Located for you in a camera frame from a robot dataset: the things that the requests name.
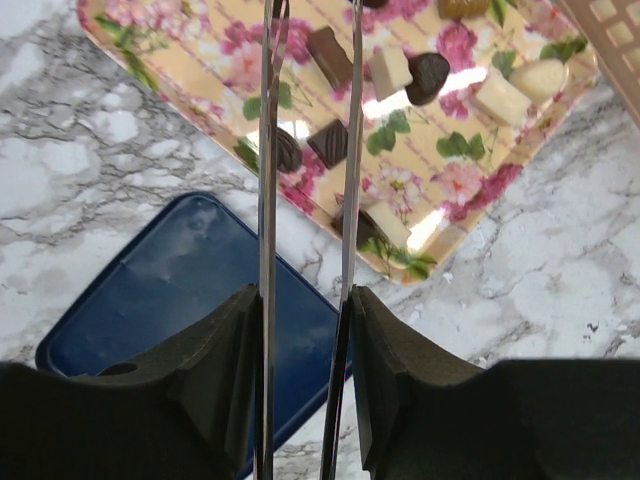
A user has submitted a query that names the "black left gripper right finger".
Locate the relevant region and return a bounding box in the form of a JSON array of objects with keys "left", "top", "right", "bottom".
[{"left": 350, "top": 287, "right": 639, "bottom": 479}]

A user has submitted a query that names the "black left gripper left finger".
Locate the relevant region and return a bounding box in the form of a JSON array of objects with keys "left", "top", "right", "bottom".
[{"left": 1, "top": 285, "right": 259, "bottom": 479}]

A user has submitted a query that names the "dark cube chocolate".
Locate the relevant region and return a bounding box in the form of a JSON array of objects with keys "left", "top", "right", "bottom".
[{"left": 330, "top": 210, "right": 378, "bottom": 250}]

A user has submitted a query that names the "white block chocolate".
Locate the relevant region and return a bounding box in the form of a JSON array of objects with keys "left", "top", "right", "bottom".
[{"left": 365, "top": 201, "right": 411, "bottom": 248}]

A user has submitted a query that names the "dark leaf oval chocolate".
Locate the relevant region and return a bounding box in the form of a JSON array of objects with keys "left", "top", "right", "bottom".
[{"left": 276, "top": 127, "right": 302, "bottom": 173}]

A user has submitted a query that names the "dark square ridged chocolate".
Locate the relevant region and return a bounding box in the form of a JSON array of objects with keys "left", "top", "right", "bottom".
[{"left": 307, "top": 119, "right": 348, "bottom": 169}]

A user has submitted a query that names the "white rectangular chocolate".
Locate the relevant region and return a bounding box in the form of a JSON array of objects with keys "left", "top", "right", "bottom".
[{"left": 473, "top": 73, "right": 531, "bottom": 126}]

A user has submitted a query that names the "dark heart chocolate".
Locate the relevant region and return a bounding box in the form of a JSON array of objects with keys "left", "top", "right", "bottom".
[
  {"left": 405, "top": 52, "right": 450, "bottom": 106},
  {"left": 362, "top": 0, "right": 388, "bottom": 9}
]

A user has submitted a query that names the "white cube chocolate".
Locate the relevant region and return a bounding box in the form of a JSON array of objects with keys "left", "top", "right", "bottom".
[{"left": 368, "top": 46, "right": 413, "bottom": 101}]

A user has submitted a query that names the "white oval chocolate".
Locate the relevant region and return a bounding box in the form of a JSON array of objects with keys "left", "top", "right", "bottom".
[{"left": 508, "top": 59, "right": 569, "bottom": 104}]

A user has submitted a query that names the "milk brown bar chocolate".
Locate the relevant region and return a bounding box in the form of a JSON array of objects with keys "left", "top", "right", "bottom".
[{"left": 306, "top": 26, "right": 353, "bottom": 91}]

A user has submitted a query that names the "gold barrel chocolate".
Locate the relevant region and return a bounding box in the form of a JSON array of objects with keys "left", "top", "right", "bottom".
[{"left": 437, "top": 0, "right": 491, "bottom": 20}]

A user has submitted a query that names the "blue box lid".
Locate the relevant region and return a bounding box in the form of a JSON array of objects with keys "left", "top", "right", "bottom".
[{"left": 35, "top": 192, "right": 338, "bottom": 446}]

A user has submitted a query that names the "floral serving tray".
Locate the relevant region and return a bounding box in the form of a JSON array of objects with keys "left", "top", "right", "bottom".
[{"left": 77, "top": 1, "right": 598, "bottom": 284}]

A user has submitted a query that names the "peach plastic desk organizer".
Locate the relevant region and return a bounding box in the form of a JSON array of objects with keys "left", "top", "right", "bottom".
[{"left": 557, "top": 0, "right": 639, "bottom": 125}]

